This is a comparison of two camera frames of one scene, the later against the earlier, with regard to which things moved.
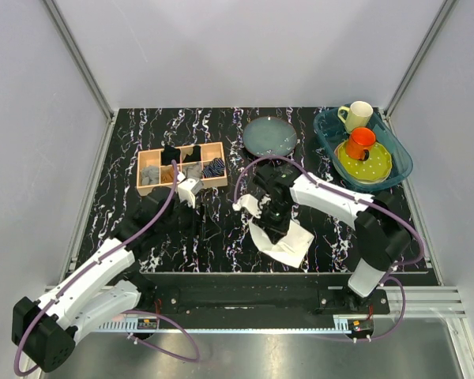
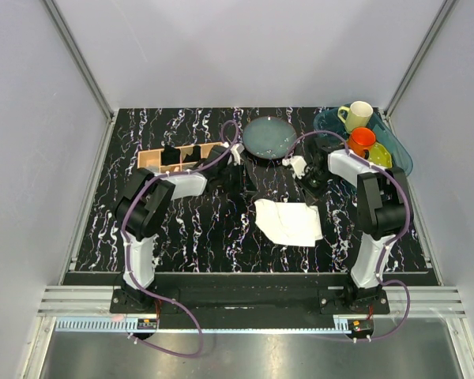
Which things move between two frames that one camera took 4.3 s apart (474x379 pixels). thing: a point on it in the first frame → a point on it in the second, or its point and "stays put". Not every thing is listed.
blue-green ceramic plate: [270, 136] stays put
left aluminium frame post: [79, 59] stays put
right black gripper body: [275, 216] → [314, 182]
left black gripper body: [197, 227] → [234, 178]
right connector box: [361, 328] stays put
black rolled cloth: [170, 153] stays put
